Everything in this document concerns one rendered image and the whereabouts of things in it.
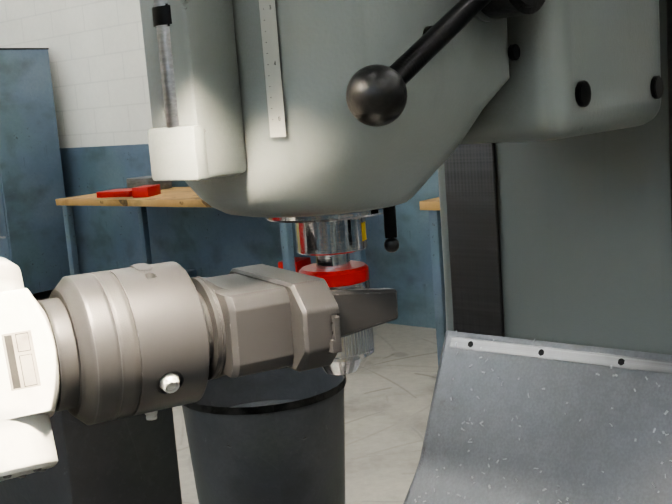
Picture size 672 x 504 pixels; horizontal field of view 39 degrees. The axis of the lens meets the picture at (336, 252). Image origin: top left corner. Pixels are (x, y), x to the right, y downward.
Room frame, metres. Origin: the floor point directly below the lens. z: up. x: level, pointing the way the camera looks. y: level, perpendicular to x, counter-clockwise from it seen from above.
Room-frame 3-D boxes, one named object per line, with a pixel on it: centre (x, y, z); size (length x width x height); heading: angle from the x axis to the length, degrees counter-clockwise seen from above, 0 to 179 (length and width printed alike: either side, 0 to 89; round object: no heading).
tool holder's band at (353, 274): (0.63, 0.00, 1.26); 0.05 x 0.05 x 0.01
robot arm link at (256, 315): (0.59, 0.08, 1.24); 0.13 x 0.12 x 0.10; 30
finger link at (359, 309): (0.60, -0.01, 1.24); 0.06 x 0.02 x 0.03; 119
